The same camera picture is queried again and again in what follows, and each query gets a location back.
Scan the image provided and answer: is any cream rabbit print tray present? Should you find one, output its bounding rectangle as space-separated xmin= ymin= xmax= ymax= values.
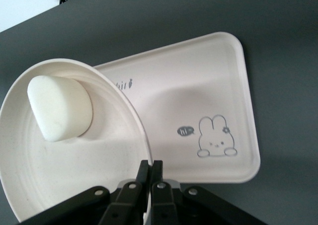
xmin=94 ymin=31 xmax=261 ymax=185

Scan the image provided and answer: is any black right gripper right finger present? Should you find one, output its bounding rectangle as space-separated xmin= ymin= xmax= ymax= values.
xmin=151 ymin=160 xmax=271 ymax=225

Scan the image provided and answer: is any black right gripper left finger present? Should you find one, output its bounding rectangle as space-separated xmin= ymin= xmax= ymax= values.
xmin=23 ymin=160 xmax=151 ymax=225

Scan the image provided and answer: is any white steamed bun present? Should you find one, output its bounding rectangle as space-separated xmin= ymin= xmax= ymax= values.
xmin=26 ymin=75 xmax=93 ymax=143

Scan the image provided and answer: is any round cream plate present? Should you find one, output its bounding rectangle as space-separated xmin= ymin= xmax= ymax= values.
xmin=0 ymin=58 xmax=153 ymax=223

